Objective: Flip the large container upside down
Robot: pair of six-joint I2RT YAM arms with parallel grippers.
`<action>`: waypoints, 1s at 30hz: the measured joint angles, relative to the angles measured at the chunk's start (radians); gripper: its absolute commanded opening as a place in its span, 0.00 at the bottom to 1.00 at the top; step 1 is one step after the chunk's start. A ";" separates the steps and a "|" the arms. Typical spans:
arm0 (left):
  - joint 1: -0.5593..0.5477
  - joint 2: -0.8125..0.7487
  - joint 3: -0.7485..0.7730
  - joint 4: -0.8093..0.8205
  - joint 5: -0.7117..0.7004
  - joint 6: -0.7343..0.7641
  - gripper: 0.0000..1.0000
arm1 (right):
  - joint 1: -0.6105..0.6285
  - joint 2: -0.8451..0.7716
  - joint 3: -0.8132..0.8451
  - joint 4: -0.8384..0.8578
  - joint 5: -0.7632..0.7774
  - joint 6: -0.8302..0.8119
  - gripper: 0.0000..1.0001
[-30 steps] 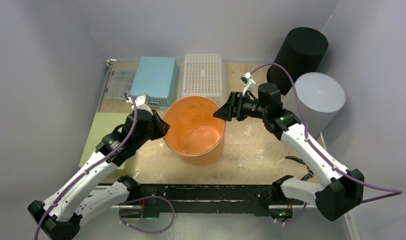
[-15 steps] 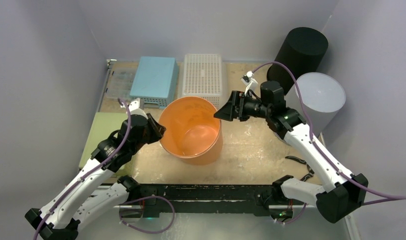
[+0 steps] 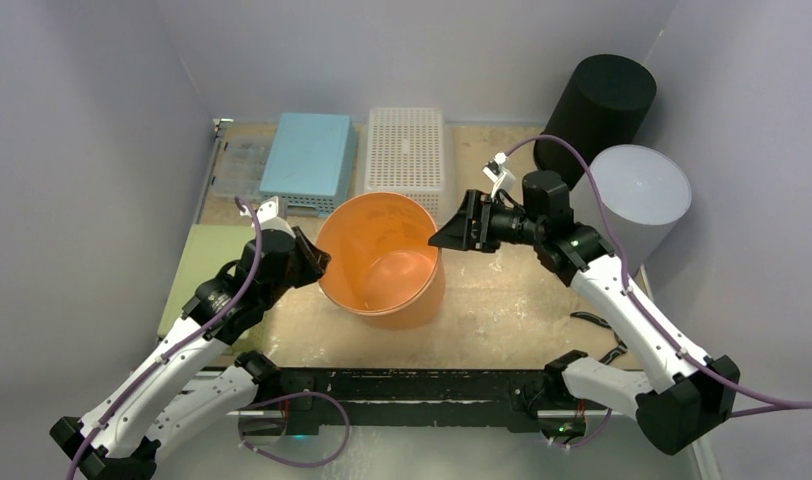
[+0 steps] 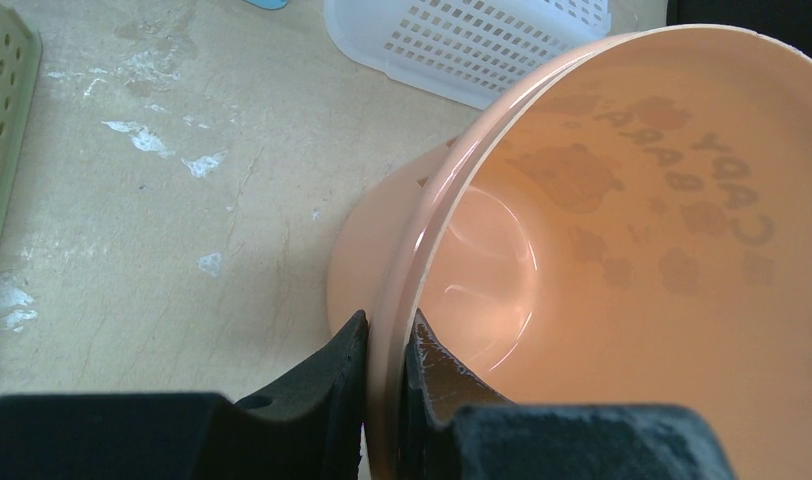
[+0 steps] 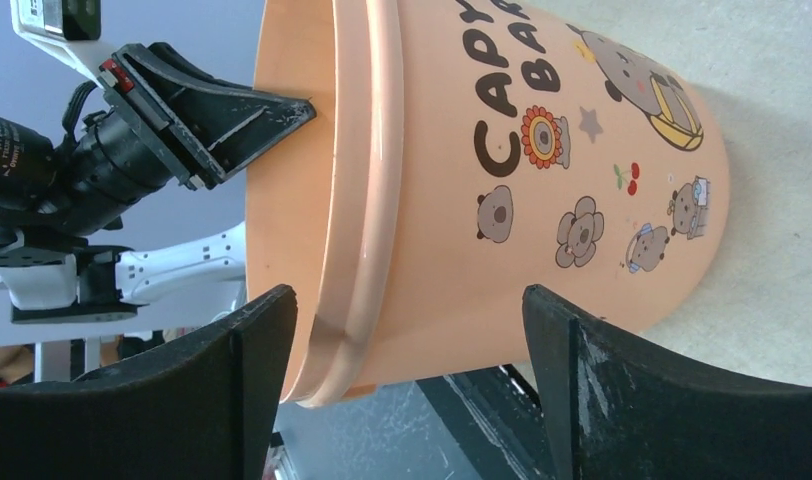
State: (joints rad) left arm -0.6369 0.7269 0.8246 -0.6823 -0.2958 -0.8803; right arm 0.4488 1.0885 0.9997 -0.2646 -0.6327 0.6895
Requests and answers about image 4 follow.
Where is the blue perforated plastic basket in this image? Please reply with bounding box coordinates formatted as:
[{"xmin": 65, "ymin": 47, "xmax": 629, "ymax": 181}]
[{"xmin": 245, "ymin": 0, "xmax": 289, "ymax": 11}]

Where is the white perforated plastic basket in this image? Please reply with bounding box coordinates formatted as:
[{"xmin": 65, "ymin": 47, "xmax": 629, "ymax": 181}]
[{"xmin": 323, "ymin": 0, "xmax": 611, "ymax": 109}]

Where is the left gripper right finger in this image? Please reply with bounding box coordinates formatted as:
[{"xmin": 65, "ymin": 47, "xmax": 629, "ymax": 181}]
[{"xmin": 397, "ymin": 312, "xmax": 736, "ymax": 479}]

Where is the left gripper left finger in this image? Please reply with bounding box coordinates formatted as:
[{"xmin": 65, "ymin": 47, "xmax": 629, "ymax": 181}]
[{"xmin": 0, "ymin": 311, "xmax": 369, "ymax": 479}]

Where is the green perforated plastic basket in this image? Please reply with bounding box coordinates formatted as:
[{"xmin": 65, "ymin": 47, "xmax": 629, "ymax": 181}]
[{"xmin": 0, "ymin": 2, "xmax": 43, "ymax": 242}]

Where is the orange bucket black rim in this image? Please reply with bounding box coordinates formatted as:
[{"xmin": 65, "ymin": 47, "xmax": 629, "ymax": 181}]
[{"xmin": 327, "ymin": 25, "xmax": 812, "ymax": 479}]

